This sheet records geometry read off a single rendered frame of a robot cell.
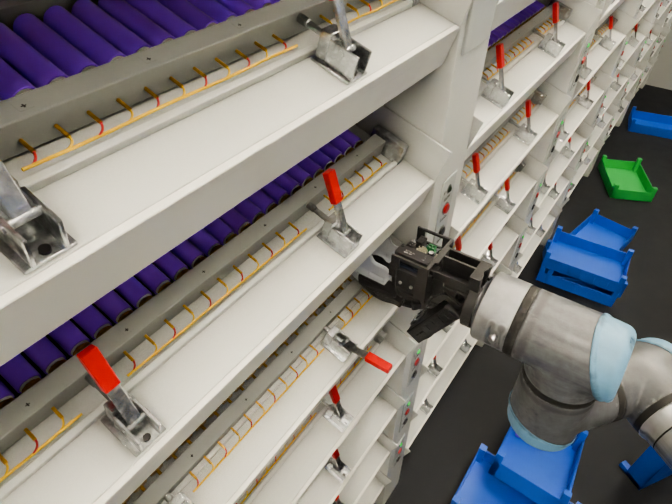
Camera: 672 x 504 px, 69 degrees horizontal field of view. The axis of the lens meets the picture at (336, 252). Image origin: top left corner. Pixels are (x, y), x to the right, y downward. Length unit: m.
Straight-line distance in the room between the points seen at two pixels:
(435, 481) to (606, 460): 0.54
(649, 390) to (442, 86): 0.45
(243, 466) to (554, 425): 0.37
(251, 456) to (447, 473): 1.10
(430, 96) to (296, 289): 0.28
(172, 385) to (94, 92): 0.23
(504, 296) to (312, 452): 0.39
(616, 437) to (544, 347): 1.31
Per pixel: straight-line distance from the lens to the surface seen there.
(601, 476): 1.79
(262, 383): 0.61
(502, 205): 1.27
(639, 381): 0.74
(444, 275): 0.61
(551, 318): 0.59
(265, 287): 0.48
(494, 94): 0.85
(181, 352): 0.44
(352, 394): 0.85
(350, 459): 1.02
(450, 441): 1.69
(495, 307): 0.59
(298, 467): 0.80
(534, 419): 0.68
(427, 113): 0.62
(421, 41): 0.51
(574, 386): 0.62
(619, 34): 1.97
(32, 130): 0.32
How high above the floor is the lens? 1.48
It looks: 42 degrees down
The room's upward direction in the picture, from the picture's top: straight up
